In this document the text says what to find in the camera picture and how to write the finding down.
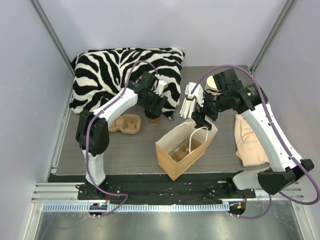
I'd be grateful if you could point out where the black lid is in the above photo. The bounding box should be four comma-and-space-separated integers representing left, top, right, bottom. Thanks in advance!
144, 111, 161, 120

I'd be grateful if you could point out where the single paper cup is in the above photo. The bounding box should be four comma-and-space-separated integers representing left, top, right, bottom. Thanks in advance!
147, 117, 161, 125

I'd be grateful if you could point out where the cardboard cup carrier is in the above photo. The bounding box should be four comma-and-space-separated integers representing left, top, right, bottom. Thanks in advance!
169, 138, 201, 162
108, 114, 142, 135

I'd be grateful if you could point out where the brown paper bag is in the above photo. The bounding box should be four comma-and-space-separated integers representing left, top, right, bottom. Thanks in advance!
155, 119, 218, 181

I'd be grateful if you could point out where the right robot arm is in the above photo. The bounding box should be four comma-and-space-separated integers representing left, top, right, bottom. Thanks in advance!
185, 66, 315, 198

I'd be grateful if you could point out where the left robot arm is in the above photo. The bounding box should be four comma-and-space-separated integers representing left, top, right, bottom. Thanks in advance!
75, 72, 168, 200

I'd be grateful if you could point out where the white wrapped straw middle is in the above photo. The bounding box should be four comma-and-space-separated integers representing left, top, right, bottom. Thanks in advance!
179, 98, 195, 119

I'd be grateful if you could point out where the white wrapped straw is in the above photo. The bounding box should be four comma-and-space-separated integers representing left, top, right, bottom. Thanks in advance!
179, 98, 195, 119
179, 98, 190, 119
184, 82, 201, 96

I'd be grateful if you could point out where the white wrapped straw left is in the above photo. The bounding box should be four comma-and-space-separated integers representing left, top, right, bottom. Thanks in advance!
179, 98, 190, 119

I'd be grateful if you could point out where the stack of paper cups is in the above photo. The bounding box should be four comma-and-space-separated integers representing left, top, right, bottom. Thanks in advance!
204, 76, 222, 96

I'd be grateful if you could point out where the white wrapped straw right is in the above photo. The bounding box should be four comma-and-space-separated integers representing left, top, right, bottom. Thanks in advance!
184, 82, 201, 96

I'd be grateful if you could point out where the zebra print pillow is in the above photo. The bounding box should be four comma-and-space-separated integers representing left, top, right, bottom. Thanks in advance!
69, 47, 185, 121

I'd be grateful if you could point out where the beige cloth bag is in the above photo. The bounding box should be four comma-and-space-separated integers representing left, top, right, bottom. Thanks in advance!
234, 114, 269, 167

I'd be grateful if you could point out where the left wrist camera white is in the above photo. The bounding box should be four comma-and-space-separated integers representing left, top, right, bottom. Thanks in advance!
153, 74, 168, 96

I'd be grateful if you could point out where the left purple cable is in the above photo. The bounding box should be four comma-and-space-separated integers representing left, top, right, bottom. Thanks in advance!
84, 60, 160, 221

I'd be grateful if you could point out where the purple cable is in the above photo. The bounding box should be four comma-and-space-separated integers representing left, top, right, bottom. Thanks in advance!
191, 64, 320, 220
84, 60, 160, 221

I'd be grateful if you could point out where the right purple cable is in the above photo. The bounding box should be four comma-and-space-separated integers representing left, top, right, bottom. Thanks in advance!
191, 64, 320, 220

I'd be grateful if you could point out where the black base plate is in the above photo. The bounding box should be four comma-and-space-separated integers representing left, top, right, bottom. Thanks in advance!
75, 172, 256, 205

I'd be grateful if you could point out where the aluminium rail frame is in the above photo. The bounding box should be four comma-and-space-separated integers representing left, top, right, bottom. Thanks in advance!
23, 154, 311, 240

